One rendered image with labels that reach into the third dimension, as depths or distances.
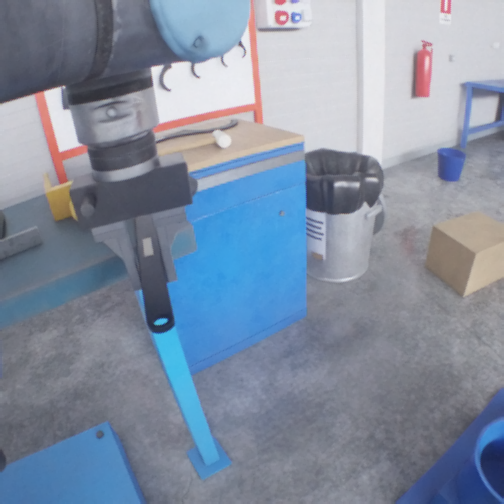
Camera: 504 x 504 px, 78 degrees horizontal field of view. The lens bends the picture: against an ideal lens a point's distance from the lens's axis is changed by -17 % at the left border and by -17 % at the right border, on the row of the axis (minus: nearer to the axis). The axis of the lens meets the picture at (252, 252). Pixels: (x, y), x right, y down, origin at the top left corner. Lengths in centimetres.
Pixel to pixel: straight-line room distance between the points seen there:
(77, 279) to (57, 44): 38
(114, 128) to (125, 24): 15
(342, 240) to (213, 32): 180
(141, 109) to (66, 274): 27
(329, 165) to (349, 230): 44
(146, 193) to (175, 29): 22
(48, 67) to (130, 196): 22
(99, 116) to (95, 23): 16
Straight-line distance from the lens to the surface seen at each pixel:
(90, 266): 53
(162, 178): 39
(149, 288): 43
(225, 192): 132
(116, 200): 40
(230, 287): 152
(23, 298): 55
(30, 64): 21
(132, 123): 36
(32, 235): 64
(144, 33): 23
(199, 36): 24
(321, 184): 181
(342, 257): 205
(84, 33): 22
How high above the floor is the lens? 131
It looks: 32 degrees down
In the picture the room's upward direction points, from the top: 6 degrees counter-clockwise
